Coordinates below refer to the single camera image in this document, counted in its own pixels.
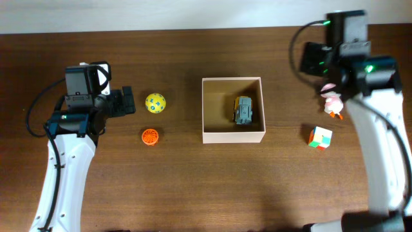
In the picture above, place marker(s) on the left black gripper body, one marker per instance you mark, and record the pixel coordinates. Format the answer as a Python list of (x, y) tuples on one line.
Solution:
[(116, 102)]

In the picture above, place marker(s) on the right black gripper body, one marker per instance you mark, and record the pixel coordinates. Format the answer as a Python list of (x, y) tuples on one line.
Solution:
[(315, 58)]

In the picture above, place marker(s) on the yellow ball with blue letters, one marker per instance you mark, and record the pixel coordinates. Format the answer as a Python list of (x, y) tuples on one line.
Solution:
[(155, 103)]

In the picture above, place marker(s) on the orange ribbed plastic ball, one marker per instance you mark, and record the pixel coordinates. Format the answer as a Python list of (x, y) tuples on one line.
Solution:
[(150, 137)]

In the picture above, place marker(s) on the pink and white duck toy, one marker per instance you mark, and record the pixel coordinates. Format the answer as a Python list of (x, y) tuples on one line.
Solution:
[(333, 104)]

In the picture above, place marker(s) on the multicoloured puzzle cube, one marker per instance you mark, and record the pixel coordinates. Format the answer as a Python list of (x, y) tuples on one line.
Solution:
[(320, 138)]

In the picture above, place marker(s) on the grey and yellow toy truck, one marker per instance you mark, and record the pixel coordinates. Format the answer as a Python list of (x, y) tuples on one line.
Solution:
[(243, 110)]

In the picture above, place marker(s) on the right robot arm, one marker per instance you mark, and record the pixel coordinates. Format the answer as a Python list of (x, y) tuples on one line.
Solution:
[(371, 90)]

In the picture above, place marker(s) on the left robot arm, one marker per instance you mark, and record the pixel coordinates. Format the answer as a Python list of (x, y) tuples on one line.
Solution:
[(77, 121)]

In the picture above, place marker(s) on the white cardboard box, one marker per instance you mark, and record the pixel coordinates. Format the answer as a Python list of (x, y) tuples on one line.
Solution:
[(221, 99)]

